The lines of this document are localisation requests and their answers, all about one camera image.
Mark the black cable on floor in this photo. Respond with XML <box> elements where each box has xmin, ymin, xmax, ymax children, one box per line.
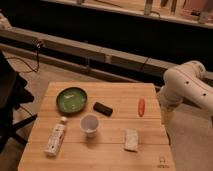
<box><xmin>4</xmin><ymin>39</ymin><xmax>44</xmax><ymax>74</ymax></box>

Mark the white tube bottle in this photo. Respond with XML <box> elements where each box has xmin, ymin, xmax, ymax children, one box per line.
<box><xmin>44</xmin><ymin>117</ymin><xmax>67</xmax><ymax>157</ymax></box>

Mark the black rectangular block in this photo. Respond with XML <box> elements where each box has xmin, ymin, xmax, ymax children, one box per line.
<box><xmin>93</xmin><ymin>102</ymin><xmax>113</xmax><ymax>117</ymax></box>

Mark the orange carrot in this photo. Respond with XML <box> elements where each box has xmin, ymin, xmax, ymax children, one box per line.
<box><xmin>138</xmin><ymin>99</ymin><xmax>145</xmax><ymax>117</ymax></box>

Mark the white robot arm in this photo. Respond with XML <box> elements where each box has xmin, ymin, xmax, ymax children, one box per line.
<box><xmin>157</xmin><ymin>61</ymin><xmax>213</xmax><ymax>125</ymax></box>

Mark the green plate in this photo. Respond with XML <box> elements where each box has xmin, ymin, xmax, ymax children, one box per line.
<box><xmin>56</xmin><ymin>87</ymin><xmax>87</xmax><ymax>114</ymax></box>

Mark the black office chair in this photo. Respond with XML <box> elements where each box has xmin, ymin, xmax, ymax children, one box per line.
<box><xmin>0</xmin><ymin>50</ymin><xmax>37</xmax><ymax>153</ymax></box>

